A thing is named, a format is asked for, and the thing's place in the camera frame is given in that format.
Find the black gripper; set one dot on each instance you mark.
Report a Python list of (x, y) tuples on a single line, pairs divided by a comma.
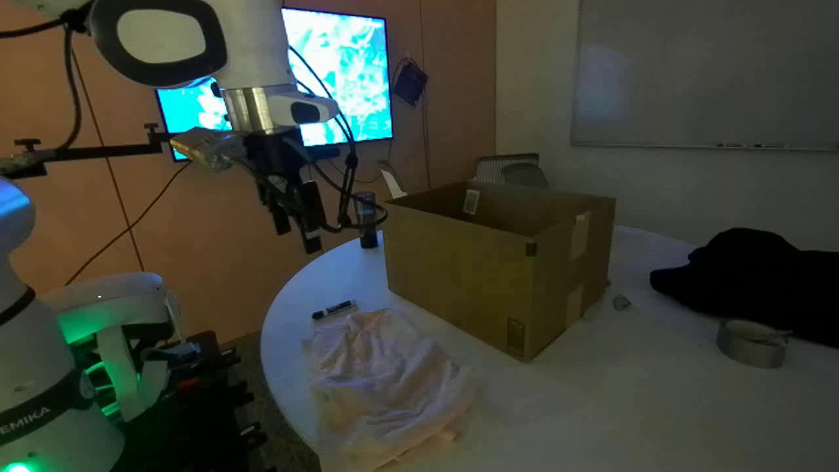
[(275, 166)]

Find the black dry erase marker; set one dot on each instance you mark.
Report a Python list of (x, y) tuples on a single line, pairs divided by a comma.
[(330, 311)]

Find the cream cloth towel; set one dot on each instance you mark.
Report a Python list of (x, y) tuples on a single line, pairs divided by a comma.
[(381, 389)]

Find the white robot base green light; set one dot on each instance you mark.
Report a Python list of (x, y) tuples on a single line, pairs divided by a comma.
[(119, 320)]

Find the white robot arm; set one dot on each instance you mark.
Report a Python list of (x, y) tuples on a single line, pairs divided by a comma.
[(48, 414)]

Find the brown cardboard box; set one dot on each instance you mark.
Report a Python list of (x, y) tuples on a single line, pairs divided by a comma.
[(502, 262)]

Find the black remote control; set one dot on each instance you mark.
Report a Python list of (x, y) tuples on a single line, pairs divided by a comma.
[(367, 218)]

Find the grey office chair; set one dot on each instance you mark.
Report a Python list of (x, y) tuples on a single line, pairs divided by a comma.
[(511, 172)]

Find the small grey crumpled object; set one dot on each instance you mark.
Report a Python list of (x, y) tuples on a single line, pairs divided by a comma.
[(621, 301)]

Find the black cloth bag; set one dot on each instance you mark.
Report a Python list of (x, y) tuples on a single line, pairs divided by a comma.
[(759, 275)]

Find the grey tape roll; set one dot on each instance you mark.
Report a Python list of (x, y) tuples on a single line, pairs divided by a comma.
[(752, 345)]

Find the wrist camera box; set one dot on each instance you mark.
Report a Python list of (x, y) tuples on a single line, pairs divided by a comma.
[(216, 149)]

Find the wall mounted tv screen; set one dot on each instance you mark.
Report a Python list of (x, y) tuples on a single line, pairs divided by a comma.
[(338, 52)]

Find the black wall device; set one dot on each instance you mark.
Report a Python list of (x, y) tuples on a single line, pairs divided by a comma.
[(409, 81)]

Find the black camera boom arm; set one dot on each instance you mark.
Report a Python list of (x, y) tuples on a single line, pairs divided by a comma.
[(31, 159)]

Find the white wall whiteboard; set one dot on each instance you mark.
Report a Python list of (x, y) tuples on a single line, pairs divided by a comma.
[(705, 75)]

